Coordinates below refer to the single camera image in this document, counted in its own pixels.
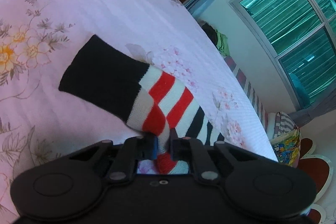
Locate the striped knit sweater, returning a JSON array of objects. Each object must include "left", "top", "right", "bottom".
[{"left": 59, "top": 35, "right": 224, "bottom": 174}]

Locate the green and black clothes pile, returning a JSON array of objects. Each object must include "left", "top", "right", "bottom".
[{"left": 198, "top": 20, "right": 230, "bottom": 57}]

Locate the striped far bed sheet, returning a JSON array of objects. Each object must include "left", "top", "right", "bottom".
[{"left": 224, "top": 56, "right": 268, "bottom": 130}]

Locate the colourful patterned pillow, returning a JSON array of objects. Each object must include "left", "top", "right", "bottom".
[{"left": 270, "top": 127, "right": 301, "bottom": 168}]

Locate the striped pillow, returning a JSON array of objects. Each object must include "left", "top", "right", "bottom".
[{"left": 266, "top": 111, "right": 297, "bottom": 140}]

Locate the grey right curtain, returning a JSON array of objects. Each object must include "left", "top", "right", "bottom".
[{"left": 289, "top": 97, "right": 335, "bottom": 127}]

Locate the red heart headboard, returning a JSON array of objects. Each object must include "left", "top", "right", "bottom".
[{"left": 297, "top": 138, "right": 334, "bottom": 223}]

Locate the window with green blinds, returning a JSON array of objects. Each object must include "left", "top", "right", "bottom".
[{"left": 231, "top": 0, "right": 335, "bottom": 109}]

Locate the floral white bed sheet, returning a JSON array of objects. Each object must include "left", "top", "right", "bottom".
[{"left": 1, "top": 0, "right": 275, "bottom": 223}]

